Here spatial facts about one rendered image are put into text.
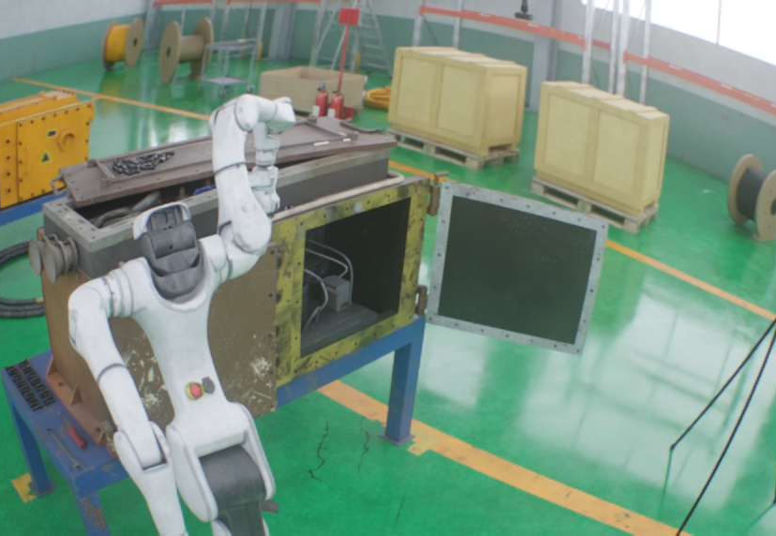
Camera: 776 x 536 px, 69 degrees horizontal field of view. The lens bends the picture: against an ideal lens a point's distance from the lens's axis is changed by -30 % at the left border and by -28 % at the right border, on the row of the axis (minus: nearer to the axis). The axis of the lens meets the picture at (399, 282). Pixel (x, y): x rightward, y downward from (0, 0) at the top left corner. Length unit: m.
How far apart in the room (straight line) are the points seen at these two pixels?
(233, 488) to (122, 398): 0.38
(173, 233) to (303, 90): 7.54
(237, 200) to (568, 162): 5.45
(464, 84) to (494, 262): 4.66
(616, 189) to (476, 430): 3.58
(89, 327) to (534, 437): 2.64
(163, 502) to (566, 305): 1.97
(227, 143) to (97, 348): 0.58
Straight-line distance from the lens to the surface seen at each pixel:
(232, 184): 1.57
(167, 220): 1.44
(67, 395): 2.49
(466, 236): 2.82
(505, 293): 2.87
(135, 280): 1.39
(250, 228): 1.54
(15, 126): 4.53
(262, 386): 2.31
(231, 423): 1.49
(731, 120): 10.61
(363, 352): 2.87
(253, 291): 2.13
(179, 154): 2.57
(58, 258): 1.99
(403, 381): 3.22
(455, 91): 7.42
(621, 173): 6.59
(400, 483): 3.17
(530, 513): 3.09
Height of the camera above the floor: 2.05
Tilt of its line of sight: 25 degrees down
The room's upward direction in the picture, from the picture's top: 6 degrees clockwise
